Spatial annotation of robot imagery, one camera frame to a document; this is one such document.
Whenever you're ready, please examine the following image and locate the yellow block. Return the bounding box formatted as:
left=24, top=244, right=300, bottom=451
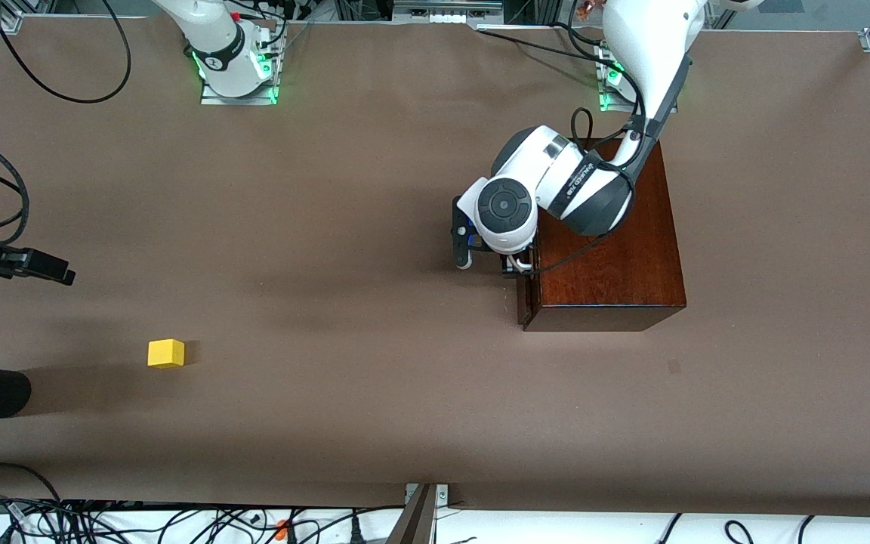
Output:
left=148, top=339, right=187, bottom=369

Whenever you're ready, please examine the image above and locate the dark wooden drawer cabinet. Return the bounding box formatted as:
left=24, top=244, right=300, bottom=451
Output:
left=518, top=138, right=686, bottom=333

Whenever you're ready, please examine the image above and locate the white power strip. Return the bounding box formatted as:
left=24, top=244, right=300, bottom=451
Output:
left=393, top=0, right=504, bottom=23

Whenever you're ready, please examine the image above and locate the dark metal bar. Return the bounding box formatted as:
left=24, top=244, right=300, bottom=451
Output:
left=386, top=484, right=436, bottom=544

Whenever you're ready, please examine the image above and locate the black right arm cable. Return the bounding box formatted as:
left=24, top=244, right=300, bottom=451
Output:
left=0, top=0, right=132, bottom=244

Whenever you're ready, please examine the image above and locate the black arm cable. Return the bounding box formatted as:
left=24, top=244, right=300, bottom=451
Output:
left=479, top=26, right=651, bottom=274
left=0, top=0, right=132, bottom=244

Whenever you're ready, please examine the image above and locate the thin black looping cable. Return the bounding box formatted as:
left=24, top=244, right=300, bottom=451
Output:
left=0, top=462, right=63, bottom=505

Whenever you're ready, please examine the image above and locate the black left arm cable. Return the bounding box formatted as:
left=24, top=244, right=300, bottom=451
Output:
left=479, top=26, right=651, bottom=274

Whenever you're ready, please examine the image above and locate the aluminium table edge bracket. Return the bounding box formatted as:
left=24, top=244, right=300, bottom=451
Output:
left=405, top=484, right=449, bottom=522

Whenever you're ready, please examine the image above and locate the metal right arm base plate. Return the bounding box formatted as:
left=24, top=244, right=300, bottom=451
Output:
left=199, top=30, right=279, bottom=105

